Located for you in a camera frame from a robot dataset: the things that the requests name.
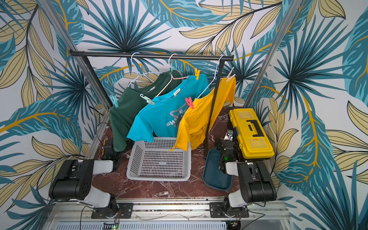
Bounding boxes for turquoise printed t-shirt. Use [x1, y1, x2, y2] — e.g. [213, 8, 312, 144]
[127, 73, 209, 142]

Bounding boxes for right aluminium frame post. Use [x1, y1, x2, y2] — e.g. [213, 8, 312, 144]
[243, 0, 301, 108]

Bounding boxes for light blue wire hanger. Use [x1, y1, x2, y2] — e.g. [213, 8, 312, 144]
[127, 52, 162, 88]

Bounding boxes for mint white clothespin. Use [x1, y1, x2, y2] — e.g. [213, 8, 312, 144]
[140, 94, 155, 105]

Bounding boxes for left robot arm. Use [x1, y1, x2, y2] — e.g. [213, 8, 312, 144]
[48, 139, 122, 219]

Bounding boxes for pink red clothespin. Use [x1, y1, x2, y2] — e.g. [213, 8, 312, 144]
[185, 97, 195, 109]

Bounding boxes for black clothes rack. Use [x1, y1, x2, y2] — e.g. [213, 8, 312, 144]
[79, 51, 234, 159]

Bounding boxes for yellow black toolbox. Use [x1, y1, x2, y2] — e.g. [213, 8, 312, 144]
[229, 108, 275, 160]

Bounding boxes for dark teal plastic tray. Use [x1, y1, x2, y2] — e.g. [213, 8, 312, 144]
[202, 148, 233, 191]

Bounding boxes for aluminium frame post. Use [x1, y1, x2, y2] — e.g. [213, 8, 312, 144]
[243, 0, 301, 108]
[38, 1, 113, 110]

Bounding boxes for yellow t-shirt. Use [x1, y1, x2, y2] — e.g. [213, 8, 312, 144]
[171, 78, 236, 151]

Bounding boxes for yellow clothespin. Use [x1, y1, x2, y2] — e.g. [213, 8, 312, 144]
[195, 68, 200, 80]

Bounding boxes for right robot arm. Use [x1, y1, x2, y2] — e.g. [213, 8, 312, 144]
[215, 129, 277, 218]

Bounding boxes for beige pink clothespin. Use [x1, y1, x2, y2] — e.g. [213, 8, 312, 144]
[226, 67, 236, 82]

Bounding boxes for grey perforated plastic basket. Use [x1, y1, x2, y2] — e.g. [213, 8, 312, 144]
[126, 137, 191, 182]

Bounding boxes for dark green t-shirt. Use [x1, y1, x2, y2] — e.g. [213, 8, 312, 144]
[109, 70, 182, 152]

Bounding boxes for pale blue wire hanger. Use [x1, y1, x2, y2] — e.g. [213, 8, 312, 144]
[197, 54, 225, 99]

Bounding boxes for pink wire hanger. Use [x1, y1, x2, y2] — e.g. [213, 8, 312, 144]
[156, 53, 188, 97]

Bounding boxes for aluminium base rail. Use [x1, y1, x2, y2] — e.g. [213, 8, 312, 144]
[43, 196, 296, 230]

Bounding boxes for left aluminium frame post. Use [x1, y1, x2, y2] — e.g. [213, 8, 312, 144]
[38, 1, 113, 110]

